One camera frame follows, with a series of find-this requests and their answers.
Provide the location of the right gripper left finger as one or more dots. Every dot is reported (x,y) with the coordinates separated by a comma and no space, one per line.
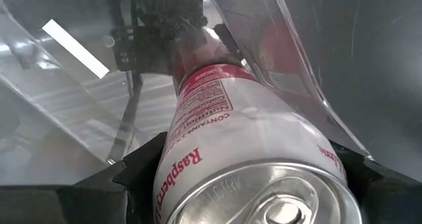
(99,204)

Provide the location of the clear plastic bin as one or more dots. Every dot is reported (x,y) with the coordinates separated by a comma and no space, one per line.
(49,85)

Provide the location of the white red raspberry soda can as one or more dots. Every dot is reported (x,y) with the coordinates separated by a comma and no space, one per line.
(230,135)

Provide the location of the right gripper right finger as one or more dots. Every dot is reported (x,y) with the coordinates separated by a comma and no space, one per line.
(395,204)

